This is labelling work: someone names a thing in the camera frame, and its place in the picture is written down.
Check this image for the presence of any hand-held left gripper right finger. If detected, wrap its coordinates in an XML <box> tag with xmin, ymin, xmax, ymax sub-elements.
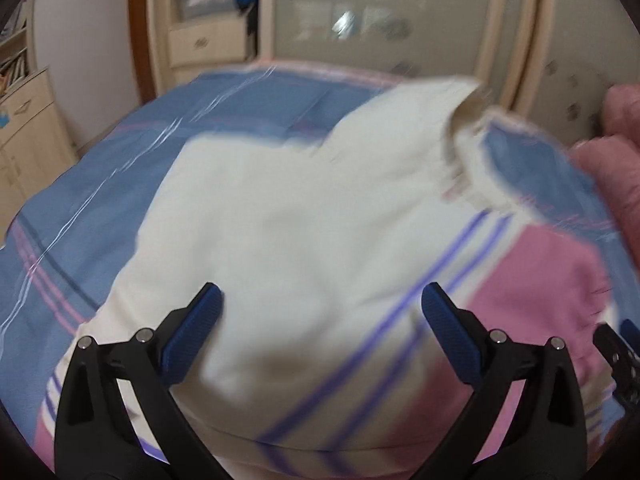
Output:
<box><xmin>414</xmin><ymin>282</ymin><xmax>589</xmax><ymax>480</ymax></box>

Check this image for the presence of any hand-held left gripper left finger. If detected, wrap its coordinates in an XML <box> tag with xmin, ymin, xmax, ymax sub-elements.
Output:
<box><xmin>54</xmin><ymin>282</ymin><xmax>236</xmax><ymax>480</ymax></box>

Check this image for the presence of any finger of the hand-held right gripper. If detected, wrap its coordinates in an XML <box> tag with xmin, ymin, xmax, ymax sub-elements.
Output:
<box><xmin>592</xmin><ymin>321</ymin><xmax>640</xmax><ymax>409</ymax></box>

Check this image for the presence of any white and pink hooded jacket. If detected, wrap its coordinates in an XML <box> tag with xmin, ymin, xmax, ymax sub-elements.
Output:
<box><xmin>32</xmin><ymin>76</ymin><xmax>632</xmax><ymax>480</ymax></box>

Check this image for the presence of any pink rolled quilt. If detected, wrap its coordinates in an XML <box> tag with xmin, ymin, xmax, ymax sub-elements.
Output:
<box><xmin>570</xmin><ymin>84</ymin><xmax>640</xmax><ymax>283</ymax></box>

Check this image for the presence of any blue plaid bed sheet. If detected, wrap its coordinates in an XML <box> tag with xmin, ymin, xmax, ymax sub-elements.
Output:
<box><xmin>0</xmin><ymin>59</ymin><xmax>632</xmax><ymax>411</ymax></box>

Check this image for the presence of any light wooden cabinet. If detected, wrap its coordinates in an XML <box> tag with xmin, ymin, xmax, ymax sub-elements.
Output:
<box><xmin>0</xmin><ymin>66</ymin><xmax>79</xmax><ymax>242</ymax></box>

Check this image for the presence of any beige wardrobe drawer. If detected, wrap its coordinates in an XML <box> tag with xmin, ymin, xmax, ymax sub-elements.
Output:
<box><xmin>167</xmin><ymin>21</ymin><xmax>254</xmax><ymax>69</ymax></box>

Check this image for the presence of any brown wooden door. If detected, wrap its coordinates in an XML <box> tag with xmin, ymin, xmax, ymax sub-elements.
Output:
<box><xmin>127</xmin><ymin>0</ymin><xmax>159</xmax><ymax>107</ymax></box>

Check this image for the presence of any beige wooden wardrobe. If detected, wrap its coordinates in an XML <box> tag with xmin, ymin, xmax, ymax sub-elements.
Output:
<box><xmin>145</xmin><ymin>0</ymin><xmax>617</xmax><ymax>142</ymax></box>

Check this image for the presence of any frosted glass sliding door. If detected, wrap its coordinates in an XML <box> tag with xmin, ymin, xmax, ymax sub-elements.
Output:
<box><xmin>530</xmin><ymin>0</ymin><xmax>617</xmax><ymax>137</ymax></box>
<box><xmin>272</xmin><ymin>0</ymin><xmax>497</xmax><ymax>80</ymax></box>

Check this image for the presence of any bookshelf with books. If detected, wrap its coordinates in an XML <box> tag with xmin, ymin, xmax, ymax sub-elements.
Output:
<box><xmin>0</xmin><ymin>4</ymin><xmax>37</xmax><ymax>97</ymax></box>

